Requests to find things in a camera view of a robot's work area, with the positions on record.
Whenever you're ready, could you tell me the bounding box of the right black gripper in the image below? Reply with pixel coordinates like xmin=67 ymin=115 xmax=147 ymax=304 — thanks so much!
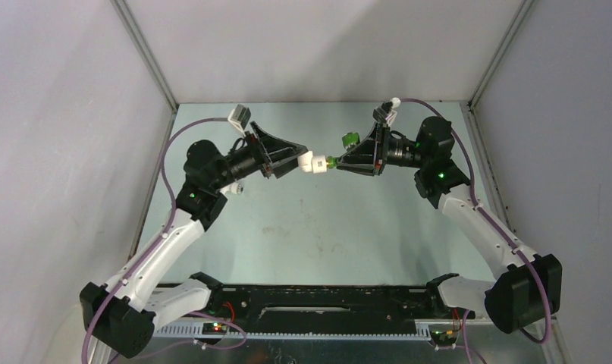
xmin=336 ymin=123 xmax=428 ymax=177

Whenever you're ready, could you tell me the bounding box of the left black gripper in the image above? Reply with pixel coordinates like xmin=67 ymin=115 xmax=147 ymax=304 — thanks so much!
xmin=211 ymin=122 xmax=308 ymax=191

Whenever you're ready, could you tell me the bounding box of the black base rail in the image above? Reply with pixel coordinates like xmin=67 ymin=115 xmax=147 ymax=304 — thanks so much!
xmin=191 ymin=272 xmax=465 ymax=334

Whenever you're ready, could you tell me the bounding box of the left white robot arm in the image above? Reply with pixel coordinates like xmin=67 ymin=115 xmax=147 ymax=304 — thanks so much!
xmin=80 ymin=122 xmax=310 ymax=363

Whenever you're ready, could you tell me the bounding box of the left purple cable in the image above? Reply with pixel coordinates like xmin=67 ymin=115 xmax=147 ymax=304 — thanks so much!
xmin=80 ymin=117 xmax=249 ymax=364

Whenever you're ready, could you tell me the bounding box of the purple cable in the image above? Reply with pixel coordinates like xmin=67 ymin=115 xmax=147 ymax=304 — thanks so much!
xmin=80 ymin=117 xmax=249 ymax=364
xmin=400 ymin=98 xmax=553 ymax=364

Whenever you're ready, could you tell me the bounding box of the grey cable duct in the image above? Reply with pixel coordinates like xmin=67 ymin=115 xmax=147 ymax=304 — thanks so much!
xmin=153 ymin=321 xmax=432 ymax=341

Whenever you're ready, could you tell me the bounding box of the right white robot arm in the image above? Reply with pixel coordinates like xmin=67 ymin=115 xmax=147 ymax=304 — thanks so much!
xmin=335 ymin=117 xmax=563 ymax=334

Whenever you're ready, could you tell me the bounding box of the green plastic faucet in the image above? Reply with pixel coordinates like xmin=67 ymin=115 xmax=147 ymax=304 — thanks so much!
xmin=326 ymin=132 xmax=360 ymax=169

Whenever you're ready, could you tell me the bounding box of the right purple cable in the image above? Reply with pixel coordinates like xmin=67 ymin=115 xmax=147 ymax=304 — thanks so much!
xmin=400 ymin=98 xmax=553 ymax=364

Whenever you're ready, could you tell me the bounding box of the white elbow fitting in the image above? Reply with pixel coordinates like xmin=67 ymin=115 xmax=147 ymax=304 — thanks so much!
xmin=297 ymin=151 xmax=329 ymax=174

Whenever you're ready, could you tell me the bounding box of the white plastic faucet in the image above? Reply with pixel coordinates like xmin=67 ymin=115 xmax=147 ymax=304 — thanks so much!
xmin=219 ymin=182 xmax=244 ymax=195

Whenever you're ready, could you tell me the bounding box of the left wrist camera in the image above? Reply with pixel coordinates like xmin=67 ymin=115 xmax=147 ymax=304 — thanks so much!
xmin=227 ymin=104 xmax=251 ymax=135

